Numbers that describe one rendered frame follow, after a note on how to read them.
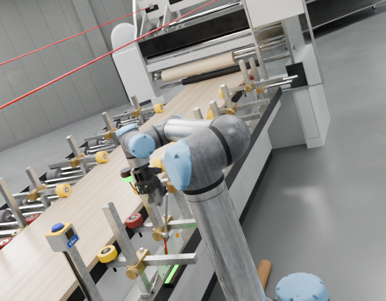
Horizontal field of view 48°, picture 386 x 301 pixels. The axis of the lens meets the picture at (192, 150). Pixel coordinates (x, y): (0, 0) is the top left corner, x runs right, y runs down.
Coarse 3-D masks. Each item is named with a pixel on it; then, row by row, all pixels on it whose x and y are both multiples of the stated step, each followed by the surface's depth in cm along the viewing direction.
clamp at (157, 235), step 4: (168, 216) 205; (164, 220) 202; (168, 220) 202; (172, 220) 205; (164, 224) 199; (160, 228) 197; (164, 228) 198; (156, 232) 195; (160, 232) 195; (168, 232) 200; (152, 236) 197; (156, 236) 196; (160, 236) 195; (156, 240) 197; (160, 240) 196
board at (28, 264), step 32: (192, 96) 399; (96, 192) 257; (128, 192) 240; (32, 224) 245; (96, 224) 216; (0, 256) 220; (32, 256) 208; (96, 256) 187; (0, 288) 189; (32, 288) 180; (64, 288) 172
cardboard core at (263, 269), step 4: (264, 260) 281; (260, 264) 279; (264, 264) 278; (268, 264) 279; (260, 268) 275; (264, 268) 275; (268, 268) 277; (260, 272) 271; (264, 272) 272; (268, 272) 275; (260, 276) 269; (264, 276) 270; (260, 280) 266; (264, 280) 267; (264, 284) 265; (264, 288) 265
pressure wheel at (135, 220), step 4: (128, 216) 211; (132, 216) 208; (136, 216) 208; (140, 216) 207; (128, 220) 206; (132, 220) 205; (136, 220) 205; (140, 220) 206; (128, 224) 205; (132, 224) 205; (136, 224) 205; (140, 224) 206; (140, 232) 210; (140, 236) 211
